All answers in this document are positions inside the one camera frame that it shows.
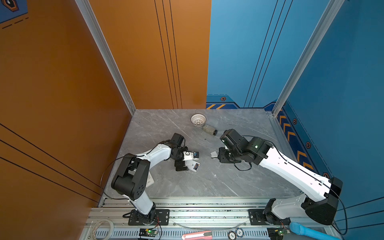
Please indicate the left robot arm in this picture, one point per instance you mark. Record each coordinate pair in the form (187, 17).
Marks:
(130, 179)

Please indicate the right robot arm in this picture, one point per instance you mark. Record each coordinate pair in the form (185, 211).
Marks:
(320, 196)

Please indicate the white air conditioner remote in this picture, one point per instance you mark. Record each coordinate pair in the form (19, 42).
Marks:
(192, 165)

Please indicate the pink utility knife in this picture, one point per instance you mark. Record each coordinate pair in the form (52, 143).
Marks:
(204, 235)

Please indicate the green circuit board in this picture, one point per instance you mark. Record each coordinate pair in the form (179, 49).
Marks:
(148, 233)
(276, 234)

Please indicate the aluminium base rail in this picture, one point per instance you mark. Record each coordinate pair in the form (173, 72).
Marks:
(179, 216)

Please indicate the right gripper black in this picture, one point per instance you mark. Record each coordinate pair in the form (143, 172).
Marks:
(221, 156)

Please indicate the beige black small bottle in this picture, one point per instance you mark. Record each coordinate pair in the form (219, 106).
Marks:
(210, 130)

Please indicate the green circuit board left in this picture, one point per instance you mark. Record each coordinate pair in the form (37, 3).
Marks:
(148, 233)

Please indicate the aluminium corner post left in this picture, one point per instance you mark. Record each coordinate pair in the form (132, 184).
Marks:
(101, 42)

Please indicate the white battery cover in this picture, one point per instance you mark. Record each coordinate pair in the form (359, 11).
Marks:
(214, 155)

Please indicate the white mesh basket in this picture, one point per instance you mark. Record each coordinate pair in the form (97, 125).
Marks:
(198, 119)

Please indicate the blue foam tube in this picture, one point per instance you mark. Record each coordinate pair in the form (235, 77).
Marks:
(298, 229)

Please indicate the aluminium corner post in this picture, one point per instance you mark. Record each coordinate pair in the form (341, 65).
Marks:
(317, 36)
(101, 42)

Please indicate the green circuit board right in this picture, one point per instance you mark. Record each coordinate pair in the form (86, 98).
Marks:
(276, 234)

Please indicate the aluminium corner post right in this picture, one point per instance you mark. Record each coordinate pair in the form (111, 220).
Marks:
(317, 36)

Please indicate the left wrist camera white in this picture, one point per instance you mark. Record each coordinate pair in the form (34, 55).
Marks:
(191, 155)

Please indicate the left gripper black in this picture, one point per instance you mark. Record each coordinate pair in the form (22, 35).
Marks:
(179, 168)

